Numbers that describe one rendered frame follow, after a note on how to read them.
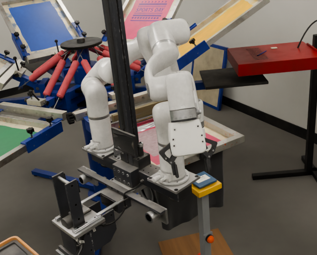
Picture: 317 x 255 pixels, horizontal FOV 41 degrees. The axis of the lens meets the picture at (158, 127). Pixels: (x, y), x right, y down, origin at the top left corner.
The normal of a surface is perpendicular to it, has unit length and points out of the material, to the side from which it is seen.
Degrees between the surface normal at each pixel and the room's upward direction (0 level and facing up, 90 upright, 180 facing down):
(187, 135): 69
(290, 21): 90
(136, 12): 32
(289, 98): 90
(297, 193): 0
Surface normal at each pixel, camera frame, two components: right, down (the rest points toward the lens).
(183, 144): 0.07, 0.11
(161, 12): -0.33, -0.55
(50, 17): 0.20, -0.60
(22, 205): -0.09, -0.90
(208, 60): -0.85, 0.11
